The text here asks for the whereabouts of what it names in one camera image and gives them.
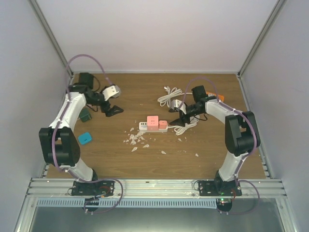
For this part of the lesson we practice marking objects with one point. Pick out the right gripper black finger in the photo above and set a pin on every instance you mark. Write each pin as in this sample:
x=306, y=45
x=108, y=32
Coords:
x=181, y=122
x=173, y=110

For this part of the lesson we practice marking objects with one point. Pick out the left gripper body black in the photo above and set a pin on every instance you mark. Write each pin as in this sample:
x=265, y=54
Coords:
x=104, y=108

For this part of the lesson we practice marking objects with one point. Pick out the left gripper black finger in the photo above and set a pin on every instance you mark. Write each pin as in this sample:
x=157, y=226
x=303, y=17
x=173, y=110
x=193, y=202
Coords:
x=109, y=113
x=116, y=110

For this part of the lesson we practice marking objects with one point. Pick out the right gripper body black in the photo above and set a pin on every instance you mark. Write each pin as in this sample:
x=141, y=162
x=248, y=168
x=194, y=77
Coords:
x=182, y=116

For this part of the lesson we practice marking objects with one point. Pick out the pink charger plug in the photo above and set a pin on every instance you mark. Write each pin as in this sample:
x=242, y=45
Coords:
x=163, y=124

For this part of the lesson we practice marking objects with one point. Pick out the green dragon cube plug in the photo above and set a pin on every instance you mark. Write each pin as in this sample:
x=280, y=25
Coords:
x=85, y=115

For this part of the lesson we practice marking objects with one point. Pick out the pink cube socket adapter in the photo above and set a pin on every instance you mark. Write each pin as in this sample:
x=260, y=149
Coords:
x=152, y=122

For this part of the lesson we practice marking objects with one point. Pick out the orange power strip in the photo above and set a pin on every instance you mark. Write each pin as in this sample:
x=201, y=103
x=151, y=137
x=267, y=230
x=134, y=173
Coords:
x=221, y=97

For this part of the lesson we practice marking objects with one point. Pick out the white pink power strip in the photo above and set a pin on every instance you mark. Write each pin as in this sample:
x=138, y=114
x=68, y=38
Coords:
x=143, y=128

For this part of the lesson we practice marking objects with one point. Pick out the blue cube plug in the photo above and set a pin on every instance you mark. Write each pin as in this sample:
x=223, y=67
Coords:
x=84, y=138

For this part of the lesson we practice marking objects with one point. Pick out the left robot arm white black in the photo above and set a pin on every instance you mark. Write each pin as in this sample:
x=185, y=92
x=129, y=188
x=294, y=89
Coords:
x=58, y=142

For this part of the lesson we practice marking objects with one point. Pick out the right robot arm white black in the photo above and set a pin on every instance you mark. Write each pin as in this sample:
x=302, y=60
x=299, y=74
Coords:
x=241, y=132

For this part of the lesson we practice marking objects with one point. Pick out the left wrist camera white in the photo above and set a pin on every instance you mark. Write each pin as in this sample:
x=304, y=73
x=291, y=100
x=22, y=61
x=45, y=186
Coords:
x=112, y=91

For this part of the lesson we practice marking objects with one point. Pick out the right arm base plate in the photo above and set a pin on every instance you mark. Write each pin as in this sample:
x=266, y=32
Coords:
x=217, y=188

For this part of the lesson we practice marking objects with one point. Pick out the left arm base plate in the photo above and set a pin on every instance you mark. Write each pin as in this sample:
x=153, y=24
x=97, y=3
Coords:
x=99, y=189

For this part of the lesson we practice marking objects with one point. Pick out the aluminium front rail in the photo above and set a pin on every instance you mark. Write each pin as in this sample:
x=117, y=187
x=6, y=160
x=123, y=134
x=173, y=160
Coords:
x=156, y=188

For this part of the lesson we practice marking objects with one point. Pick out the grey slotted cable duct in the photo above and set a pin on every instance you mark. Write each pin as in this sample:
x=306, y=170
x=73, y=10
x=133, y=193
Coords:
x=133, y=203

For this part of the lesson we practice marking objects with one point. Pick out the left aluminium frame post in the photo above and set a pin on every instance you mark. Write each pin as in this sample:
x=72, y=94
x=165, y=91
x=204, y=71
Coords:
x=42, y=20

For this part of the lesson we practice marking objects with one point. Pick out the aluminium frame post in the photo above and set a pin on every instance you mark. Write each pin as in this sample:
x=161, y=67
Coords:
x=42, y=20
x=262, y=34

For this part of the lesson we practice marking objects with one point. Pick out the right aluminium frame post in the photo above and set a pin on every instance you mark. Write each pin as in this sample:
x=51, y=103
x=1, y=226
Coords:
x=262, y=34

